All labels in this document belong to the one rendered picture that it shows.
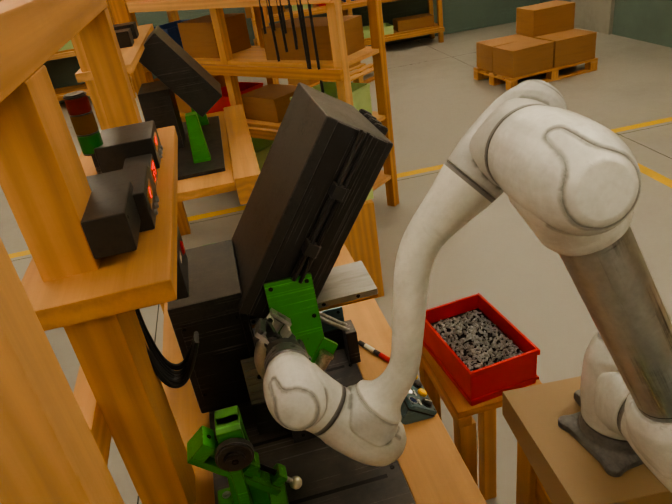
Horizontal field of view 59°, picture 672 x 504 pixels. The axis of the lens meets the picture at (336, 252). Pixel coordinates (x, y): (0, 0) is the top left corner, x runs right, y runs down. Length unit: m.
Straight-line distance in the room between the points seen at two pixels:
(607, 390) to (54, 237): 1.03
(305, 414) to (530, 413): 0.66
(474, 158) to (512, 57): 6.36
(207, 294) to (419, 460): 0.63
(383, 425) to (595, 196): 0.55
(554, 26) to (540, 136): 7.27
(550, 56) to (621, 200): 6.86
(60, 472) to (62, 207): 0.42
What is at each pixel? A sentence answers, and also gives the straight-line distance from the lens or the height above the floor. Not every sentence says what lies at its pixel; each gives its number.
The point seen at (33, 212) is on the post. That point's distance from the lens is 1.03.
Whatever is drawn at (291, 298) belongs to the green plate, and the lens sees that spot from 1.41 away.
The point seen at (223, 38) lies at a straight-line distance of 4.61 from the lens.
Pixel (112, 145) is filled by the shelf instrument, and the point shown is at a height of 1.61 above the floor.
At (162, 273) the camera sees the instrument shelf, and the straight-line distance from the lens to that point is 0.98.
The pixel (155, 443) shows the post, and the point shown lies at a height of 1.14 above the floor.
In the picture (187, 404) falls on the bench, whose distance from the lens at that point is 1.74.
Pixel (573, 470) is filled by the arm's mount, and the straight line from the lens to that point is 1.39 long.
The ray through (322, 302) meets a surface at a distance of 1.55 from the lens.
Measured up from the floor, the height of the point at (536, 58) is 0.30.
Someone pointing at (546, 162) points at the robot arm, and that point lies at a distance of 0.76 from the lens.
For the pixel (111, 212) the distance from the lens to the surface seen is 1.02.
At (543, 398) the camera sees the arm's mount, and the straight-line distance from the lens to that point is 1.55.
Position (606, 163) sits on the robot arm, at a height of 1.71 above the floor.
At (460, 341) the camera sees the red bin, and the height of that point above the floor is 0.89.
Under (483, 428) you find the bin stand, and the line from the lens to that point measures 2.22.
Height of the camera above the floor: 1.99
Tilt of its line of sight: 29 degrees down
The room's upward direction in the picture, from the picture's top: 9 degrees counter-clockwise
